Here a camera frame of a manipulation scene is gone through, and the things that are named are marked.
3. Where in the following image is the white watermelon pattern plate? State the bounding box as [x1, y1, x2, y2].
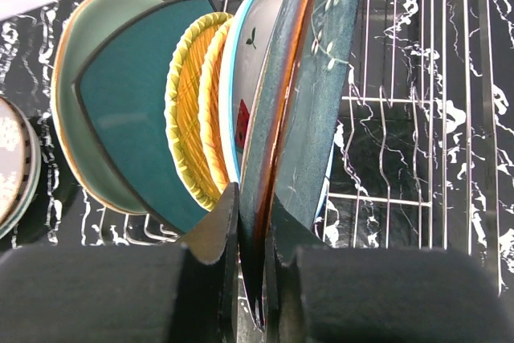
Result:
[218, 0, 332, 227]

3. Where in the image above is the teal square plate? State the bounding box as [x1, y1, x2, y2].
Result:
[72, 0, 215, 234]

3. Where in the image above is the mint green flower plate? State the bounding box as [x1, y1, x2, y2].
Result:
[51, 0, 165, 215]

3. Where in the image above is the white blue striped plate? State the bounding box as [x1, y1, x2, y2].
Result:
[0, 125, 43, 239]

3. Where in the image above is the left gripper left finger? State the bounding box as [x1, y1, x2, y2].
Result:
[1, 183, 239, 342]

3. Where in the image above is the metal wire dish rack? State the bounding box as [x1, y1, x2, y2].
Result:
[80, 0, 514, 296]

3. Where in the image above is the orange woven basket plate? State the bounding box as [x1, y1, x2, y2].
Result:
[198, 14, 233, 194]

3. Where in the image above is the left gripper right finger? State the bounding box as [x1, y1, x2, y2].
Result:
[265, 201, 502, 342]

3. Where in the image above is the yellow woven pattern plate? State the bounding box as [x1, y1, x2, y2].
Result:
[164, 12, 228, 211]

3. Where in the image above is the dark blue glazed plate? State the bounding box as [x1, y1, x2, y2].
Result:
[239, 0, 359, 326]

